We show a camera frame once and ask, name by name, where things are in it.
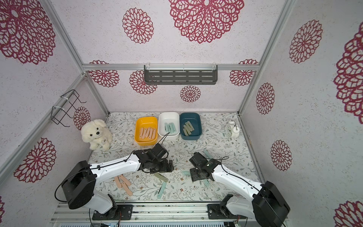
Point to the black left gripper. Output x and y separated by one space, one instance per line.
165 169

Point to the teal plastic storage box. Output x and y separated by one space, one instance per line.
195 120

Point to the white plush dog toy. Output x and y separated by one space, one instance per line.
97 134

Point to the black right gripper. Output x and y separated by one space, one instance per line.
197 173

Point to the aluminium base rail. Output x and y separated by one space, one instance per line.
147 211

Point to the black wire wall rack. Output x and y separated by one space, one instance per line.
59 112

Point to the yellow plastic storage box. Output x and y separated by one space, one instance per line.
145 122

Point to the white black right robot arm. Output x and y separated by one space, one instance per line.
260 201

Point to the white twin-bell alarm clock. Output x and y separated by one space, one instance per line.
232 130

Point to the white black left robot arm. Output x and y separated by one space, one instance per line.
79 185

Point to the white plastic storage box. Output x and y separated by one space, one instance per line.
169 117

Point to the grey wall shelf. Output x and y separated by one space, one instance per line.
180 75

